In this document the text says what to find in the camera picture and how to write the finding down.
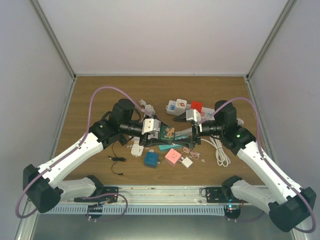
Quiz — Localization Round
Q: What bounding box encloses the white cartoon cube adapter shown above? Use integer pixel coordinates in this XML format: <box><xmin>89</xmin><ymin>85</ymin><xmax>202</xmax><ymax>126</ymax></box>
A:
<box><xmin>175</xmin><ymin>98</ymin><xmax>188</xmax><ymax>113</ymax></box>

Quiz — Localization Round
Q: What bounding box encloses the dark green cube adapter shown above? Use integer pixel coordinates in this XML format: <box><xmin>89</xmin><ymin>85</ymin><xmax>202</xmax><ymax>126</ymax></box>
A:
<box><xmin>159</xmin><ymin>125</ymin><xmax>176</xmax><ymax>141</ymax></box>

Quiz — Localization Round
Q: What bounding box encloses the long white power strip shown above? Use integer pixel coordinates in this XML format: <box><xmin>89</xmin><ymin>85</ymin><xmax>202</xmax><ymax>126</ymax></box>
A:
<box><xmin>165</xmin><ymin>100</ymin><xmax>215</xmax><ymax>119</ymax></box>

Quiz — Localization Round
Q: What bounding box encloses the red cube adapter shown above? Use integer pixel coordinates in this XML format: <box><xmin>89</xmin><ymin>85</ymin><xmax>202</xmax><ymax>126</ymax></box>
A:
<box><xmin>190</xmin><ymin>101</ymin><xmax>203</xmax><ymax>113</ymax></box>

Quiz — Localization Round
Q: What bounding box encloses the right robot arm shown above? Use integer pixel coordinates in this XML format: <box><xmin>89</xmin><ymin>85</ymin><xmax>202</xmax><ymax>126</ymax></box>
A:
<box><xmin>174</xmin><ymin>100</ymin><xmax>317</xmax><ymax>234</ymax></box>

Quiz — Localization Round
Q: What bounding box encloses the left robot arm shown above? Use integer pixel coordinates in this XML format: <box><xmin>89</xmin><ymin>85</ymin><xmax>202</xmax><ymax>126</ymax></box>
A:
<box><xmin>22</xmin><ymin>98</ymin><xmax>175</xmax><ymax>213</ymax></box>

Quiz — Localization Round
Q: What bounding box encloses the small white plug adapter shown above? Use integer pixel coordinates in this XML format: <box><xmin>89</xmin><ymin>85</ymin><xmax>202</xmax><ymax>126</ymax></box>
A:
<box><xmin>180</xmin><ymin>157</ymin><xmax>193</xmax><ymax>169</ymax></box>

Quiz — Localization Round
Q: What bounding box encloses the teal power strip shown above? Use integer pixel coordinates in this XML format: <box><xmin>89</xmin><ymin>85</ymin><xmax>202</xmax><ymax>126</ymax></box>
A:
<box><xmin>158</xmin><ymin>143</ymin><xmax>175</xmax><ymax>152</ymax></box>

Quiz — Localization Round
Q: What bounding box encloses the white square charger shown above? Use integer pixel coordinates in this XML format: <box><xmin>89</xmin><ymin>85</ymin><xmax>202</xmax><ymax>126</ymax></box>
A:
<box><xmin>130</xmin><ymin>143</ymin><xmax>144</xmax><ymax>157</ymax></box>

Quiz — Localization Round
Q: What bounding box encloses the blue cube adapter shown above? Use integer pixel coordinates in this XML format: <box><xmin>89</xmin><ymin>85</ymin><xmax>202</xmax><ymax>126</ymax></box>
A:
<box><xmin>143</xmin><ymin>151</ymin><xmax>159</xmax><ymax>169</ymax></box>

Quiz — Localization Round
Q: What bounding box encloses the pink cube adapter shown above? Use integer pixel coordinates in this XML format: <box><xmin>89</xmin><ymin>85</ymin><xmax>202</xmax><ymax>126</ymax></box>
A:
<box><xmin>164</xmin><ymin>148</ymin><xmax>182</xmax><ymax>167</ymax></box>

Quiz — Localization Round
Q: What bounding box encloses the white cable bundle centre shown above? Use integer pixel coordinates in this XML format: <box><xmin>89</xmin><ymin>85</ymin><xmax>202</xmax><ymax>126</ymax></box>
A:
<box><xmin>173</xmin><ymin>127</ymin><xmax>195</xmax><ymax>139</ymax></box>

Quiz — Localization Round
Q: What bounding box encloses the pink thin cable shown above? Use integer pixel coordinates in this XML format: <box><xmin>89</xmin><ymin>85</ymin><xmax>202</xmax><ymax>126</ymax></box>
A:
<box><xmin>182</xmin><ymin>144</ymin><xmax>200</xmax><ymax>160</ymax></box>

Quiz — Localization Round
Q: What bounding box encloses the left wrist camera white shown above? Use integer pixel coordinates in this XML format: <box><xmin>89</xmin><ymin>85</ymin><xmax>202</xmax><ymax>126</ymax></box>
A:
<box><xmin>141</xmin><ymin>118</ymin><xmax>162</xmax><ymax>135</ymax></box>

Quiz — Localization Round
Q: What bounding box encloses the black power adapter with cable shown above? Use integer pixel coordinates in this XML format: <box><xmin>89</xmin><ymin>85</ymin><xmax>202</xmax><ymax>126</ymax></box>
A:
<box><xmin>108</xmin><ymin>142</ymin><xmax>127</xmax><ymax>176</ymax></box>

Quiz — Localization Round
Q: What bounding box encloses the coiled white cable left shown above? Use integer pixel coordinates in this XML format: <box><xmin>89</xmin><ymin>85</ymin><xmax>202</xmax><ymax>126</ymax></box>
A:
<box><xmin>137</xmin><ymin>99</ymin><xmax>157</xmax><ymax>117</ymax></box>

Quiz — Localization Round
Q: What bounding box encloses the white cable right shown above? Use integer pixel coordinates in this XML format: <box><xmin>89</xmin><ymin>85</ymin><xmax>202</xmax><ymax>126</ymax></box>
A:
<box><xmin>199</xmin><ymin>117</ymin><xmax>246</xmax><ymax>168</ymax></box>

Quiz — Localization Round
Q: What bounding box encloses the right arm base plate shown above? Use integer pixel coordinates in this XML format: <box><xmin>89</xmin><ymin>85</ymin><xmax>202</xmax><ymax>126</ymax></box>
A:
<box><xmin>201</xmin><ymin>186</ymin><xmax>246</xmax><ymax>204</ymax></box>

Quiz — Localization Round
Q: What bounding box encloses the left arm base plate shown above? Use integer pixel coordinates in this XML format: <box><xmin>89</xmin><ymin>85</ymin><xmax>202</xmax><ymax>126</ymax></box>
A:
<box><xmin>73</xmin><ymin>186</ymin><xmax>119</xmax><ymax>204</ymax></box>

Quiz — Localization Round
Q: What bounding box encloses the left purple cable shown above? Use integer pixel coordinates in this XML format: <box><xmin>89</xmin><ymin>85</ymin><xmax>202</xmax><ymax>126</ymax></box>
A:
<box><xmin>15</xmin><ymin>86</ymin><xmax>155</xmax><ymax>220</ymax></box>

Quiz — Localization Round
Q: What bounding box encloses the slotted cable duct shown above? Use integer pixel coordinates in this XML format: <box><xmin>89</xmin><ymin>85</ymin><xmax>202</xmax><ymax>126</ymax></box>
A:
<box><xmin>48</xmin><ymin>204</ymin><xmax>225</xmax><ymax>216</ymax></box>

